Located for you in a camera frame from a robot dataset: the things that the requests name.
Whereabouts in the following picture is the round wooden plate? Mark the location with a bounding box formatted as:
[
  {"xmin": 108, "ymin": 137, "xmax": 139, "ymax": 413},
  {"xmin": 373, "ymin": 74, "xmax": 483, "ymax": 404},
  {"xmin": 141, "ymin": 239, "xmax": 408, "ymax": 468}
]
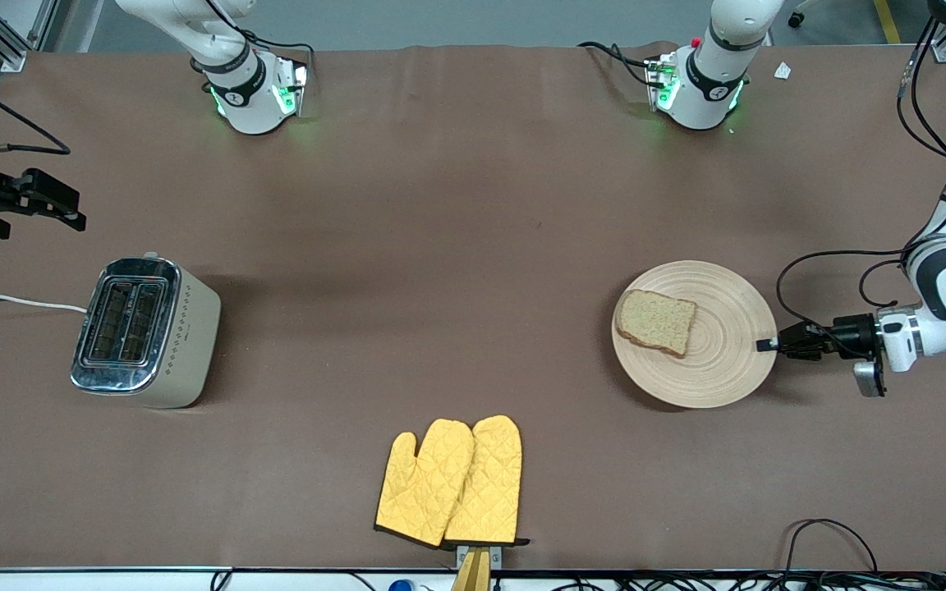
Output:
[{"xmin": 611, "ymin": 260, "xmax": 778, "ymax": 410}]

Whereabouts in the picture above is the brown toast slice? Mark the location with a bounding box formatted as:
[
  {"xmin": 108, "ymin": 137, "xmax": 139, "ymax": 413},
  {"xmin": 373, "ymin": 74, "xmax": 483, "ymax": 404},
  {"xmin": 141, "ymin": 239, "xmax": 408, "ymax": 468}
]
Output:
[{"xmin": 615, "ymin": 289, "xmax": 698, "ymax": 359}]

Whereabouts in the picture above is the cream and chrome toaster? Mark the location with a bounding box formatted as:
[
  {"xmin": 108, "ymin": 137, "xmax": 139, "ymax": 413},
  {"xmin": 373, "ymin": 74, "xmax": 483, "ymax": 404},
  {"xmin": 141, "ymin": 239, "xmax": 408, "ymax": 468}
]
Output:
[{"xmin": 71, "ymin": 250, "xmax": 222, "ymax": 410}]

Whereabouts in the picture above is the yellow quilted oven mitt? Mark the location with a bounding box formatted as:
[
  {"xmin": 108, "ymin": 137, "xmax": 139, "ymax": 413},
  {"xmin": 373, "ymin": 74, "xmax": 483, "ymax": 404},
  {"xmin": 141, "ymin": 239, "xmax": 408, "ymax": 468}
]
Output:
[
  {"xmin": 443, "ymin": 415, "xmax": 530, "ymax": 547},
  {"xmin": 374, "ymin": 419, "xmax": 475, "ymax": 549}
]

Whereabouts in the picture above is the brown table cover mat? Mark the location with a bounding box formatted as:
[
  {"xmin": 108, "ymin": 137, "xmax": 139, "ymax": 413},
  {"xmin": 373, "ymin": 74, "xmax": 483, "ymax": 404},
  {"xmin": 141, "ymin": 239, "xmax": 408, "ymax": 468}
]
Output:
[{"xmin": 0, "ymin": 41, "xmax": 946, "ymax": 572}]

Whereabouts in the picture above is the white toaster power cord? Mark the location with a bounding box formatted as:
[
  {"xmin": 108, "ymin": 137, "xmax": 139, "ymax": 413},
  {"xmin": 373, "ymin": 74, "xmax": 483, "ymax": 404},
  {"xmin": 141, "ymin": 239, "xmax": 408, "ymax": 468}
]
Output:
[{"xmin": 0, "ymin": 293, "xmax": 90, "ymax": 315}]

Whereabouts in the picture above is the looped black cable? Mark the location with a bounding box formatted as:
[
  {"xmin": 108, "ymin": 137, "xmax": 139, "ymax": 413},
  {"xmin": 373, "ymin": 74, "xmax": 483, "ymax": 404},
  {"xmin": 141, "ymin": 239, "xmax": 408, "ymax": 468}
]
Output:
[{"xmin": 783, "ymin": 518, "xmax": 881, "ymax": 575}]

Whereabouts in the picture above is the left arm base black cable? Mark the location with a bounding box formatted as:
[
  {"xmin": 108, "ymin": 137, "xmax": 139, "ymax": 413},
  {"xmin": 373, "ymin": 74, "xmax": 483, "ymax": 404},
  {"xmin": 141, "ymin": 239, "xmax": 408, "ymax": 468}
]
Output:
[{"xmin": 578, "ymin": 41, "xmax": 656, "ymax": 88}]

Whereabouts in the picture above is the grey metal hook bracket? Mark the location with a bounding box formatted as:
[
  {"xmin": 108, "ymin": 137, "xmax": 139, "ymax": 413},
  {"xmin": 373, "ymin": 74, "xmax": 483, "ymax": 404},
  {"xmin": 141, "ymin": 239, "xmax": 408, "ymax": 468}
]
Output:
[{"xmin": 456, "ymin": 543, "xmax": 503, "ymax": 569}]

